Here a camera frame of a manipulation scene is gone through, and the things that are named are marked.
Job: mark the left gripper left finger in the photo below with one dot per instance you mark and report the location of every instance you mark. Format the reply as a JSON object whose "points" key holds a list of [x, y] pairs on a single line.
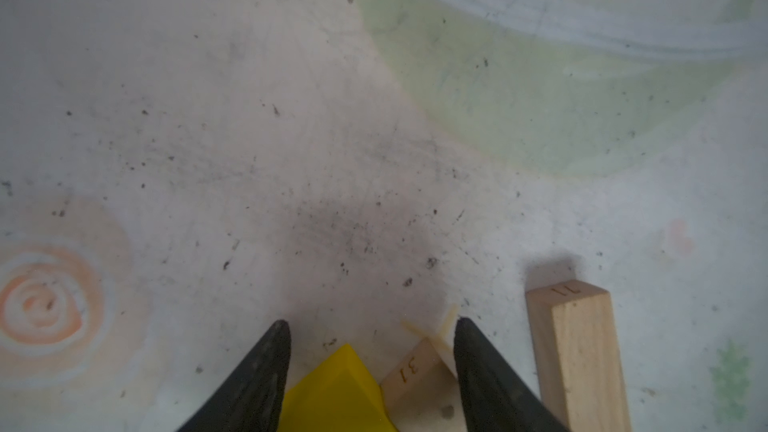
{"points": [[251, 397]]}

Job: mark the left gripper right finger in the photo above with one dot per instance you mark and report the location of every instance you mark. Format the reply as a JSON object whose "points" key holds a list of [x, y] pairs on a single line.
{"points": [[493, 396]]}

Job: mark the yellow wood block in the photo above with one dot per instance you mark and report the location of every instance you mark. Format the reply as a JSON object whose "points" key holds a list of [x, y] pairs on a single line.
{"points": [[339, 395]]}

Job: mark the plain wood block numbered 31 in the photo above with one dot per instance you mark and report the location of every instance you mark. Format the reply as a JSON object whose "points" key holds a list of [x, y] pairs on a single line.
{"points": [[421, 392]]}

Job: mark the plain wood block numbered 11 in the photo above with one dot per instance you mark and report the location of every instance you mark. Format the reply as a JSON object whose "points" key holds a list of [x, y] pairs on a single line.
{"points": [[577, 356]]}

